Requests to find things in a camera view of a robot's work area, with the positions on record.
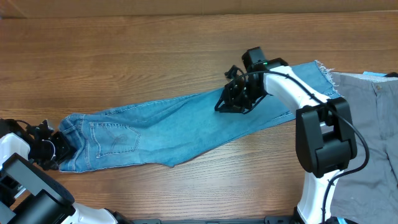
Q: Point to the light blue denim jeans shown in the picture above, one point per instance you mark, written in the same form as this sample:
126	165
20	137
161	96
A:
168	132

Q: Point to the grey trousers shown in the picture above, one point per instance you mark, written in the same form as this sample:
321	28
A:
387	114

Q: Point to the light blue garment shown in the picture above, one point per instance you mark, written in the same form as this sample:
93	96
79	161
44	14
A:
373	74

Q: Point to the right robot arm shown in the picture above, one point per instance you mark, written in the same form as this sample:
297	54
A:
324	136

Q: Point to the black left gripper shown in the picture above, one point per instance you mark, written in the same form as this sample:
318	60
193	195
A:
66	150

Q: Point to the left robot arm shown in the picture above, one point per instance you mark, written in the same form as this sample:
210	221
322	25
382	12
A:
28	194

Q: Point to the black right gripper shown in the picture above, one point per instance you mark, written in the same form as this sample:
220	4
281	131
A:
236	94

